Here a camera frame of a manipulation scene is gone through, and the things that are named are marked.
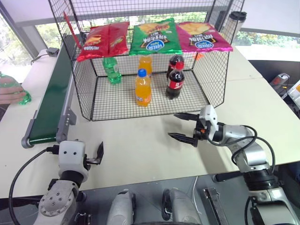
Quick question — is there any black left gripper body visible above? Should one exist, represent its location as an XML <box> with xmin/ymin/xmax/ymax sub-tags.
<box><xmin>82</xmin><ymin>153</ymin><xmax>101</xmax><ymax>171</ymax></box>

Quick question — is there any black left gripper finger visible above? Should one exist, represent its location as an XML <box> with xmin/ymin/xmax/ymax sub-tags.
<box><xmin>94</xmin><ymin>141</ymin><xmax>105</xmax><ymax>165</ymax></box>

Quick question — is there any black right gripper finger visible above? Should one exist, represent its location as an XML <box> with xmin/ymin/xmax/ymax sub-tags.
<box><xmin>167</xmin><ymin>132</ymin><xmax>199</xmax><ymax>148</ymax></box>
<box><xmin>173</xmin><ymin>112</ymin><xmax>200</xmax><ymax>121</ymax></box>

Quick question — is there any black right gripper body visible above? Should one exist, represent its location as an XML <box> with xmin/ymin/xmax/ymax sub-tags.
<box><xmin>193</xmin><ymin>114</ymin><xmax>210</xmax><ymax>142</ymax></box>

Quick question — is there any green plastic soda bottle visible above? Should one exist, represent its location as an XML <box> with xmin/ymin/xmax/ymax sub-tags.
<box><xmin>102</xmin><ymin>57</ymin><xmax>123</xmax><ymax>85</ymax></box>
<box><xmin>0</xmin><ymin>72</ymin><xmax>32</xmax><ymax>105</ymax></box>

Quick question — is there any green conveyor belt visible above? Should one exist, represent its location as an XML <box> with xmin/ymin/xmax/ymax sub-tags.
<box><xmin>21</xmin><ymin>43</ymin><xmax>78</xmax><ymax>149</ymax></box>

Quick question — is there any person's bare hand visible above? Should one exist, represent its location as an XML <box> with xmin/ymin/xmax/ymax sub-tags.
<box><xmin>0</xmin><ymin>77</ymin><xmax>27</xmax><ymax>104</ymax></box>

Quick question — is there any cola bottle red cap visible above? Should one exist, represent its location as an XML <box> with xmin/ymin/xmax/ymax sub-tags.
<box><xmin>165</xmin><ymin>62</ymin><xmax>186</xmax><ymax>100</ymax></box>
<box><xmin>166</xmin><ymin>54</ymin><xmax>185</xmax><ymax>80</ymax></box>

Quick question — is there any orange soda bottle blue cap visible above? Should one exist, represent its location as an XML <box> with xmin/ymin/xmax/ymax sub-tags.
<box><xmin>134</xmin><ymin>68</ymin><xmax>152</xmax><ymax>108</ymax></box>

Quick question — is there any grey rounded robot leg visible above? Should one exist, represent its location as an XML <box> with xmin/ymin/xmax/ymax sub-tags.
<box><xmin>106</xmin><ymin>190</ymin><xmax>137</xmax><ymax>225</ymax></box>
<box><xmin>162</xmin><ymin>187</ymin><xmax>203</xmax><ymax>225</ymax></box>

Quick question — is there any black metal bar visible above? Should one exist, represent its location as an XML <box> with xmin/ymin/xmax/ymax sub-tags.
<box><xmin>203</xmin><ymin>187</ymin><xmax>230</xmax><ymax>225</ymax></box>

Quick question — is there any pink chip bag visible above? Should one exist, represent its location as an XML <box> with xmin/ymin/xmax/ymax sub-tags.
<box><xmin>175</xmin><ymin>21</ymin><xmax>234</xmax><ymax>55</ymax></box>

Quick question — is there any green chip bag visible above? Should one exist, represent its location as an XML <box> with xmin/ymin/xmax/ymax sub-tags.
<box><xmin>129</xmin><ymin>18</ymin><xmax>183</xmax><ymax>56</ymax></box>

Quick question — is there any red and black device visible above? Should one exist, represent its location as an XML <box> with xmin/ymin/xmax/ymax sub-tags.
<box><xmin>269</xmin><ymin>72</ymin><xmax>292</xmax><ymax>94</ymax></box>

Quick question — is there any grey tumbler with black lid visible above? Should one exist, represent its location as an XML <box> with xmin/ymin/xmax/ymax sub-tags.
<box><xmin>222</xmin><ymin>10</ymin><xmax>248</xmax><ymax>45</ymax></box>

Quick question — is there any yellow and white box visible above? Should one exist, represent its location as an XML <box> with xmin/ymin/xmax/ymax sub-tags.
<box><xmin>287</xmin><ymin>80</ymin><xmax>300</xmax><ymax>106</ymax></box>

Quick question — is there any red chip bag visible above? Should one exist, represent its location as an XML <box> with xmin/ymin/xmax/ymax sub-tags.
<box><xmin>107</xmin><ymin>21</ymin><xmax>130</xmax><ymax>57</ymax></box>
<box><xmin>76</xmin><ymin>25</ymin><xmax>111</xmax><ymax>62</ymax></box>

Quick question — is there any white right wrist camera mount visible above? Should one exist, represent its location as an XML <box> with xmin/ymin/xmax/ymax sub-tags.
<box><xmin>199</xmin><ymin>105</ymin><xmax>220</xmax><ymax>143</ymax></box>

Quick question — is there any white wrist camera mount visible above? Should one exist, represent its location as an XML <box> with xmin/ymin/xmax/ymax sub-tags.
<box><xmin>199</xmin><ymin>105</ymin><xmax>220</xmax><ymax>143</ymax></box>
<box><xmin>58</xmin><ymin>140</ymin><xmax>89</xmax><ymax>182</ymax></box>

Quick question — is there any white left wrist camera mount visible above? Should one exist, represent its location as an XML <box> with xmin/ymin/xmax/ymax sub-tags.
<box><xmin>58</xmin><ymin>140</ymin><xmax>89</xmax><ymax>182</ymax></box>

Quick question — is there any black wire cage shelf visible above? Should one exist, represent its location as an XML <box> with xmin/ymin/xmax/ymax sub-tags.
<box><xmin>48</xmin><ymin>0</ymin><xmax>246</xmax><ymax>122</ymax></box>

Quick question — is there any thin white cable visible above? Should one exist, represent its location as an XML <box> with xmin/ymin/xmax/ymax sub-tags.
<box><xmin>193</xmin><ymin>176</ymin><xmax>203</xmax><ymax>215</ymax></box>

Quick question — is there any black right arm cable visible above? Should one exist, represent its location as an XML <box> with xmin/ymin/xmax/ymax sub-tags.
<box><xmin>207</xmin><ymin>125</ymin><xmax>277</xmax><ymax>225</ymax></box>

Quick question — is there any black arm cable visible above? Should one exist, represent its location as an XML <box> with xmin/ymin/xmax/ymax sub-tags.
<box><xmin>207</xmin><ymin>125</ymin><xmax>277</xmax><ymax>225</ymax></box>
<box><xmin>8</xmin><ymin>145</ymin><xmax>60</xmax><ymax>225</ymax></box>

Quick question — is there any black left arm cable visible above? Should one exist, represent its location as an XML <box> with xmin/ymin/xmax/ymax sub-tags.
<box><xmin>8</xmin><ymin>145</ymin><xmax>60</xmax><ymax>225</ymax></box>

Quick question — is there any grey power adapter with cable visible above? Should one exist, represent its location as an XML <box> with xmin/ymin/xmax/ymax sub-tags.
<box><xmin>30</xmin><ymin>47</ymin><xmax>60</xmax><ymax>66</ymax></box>

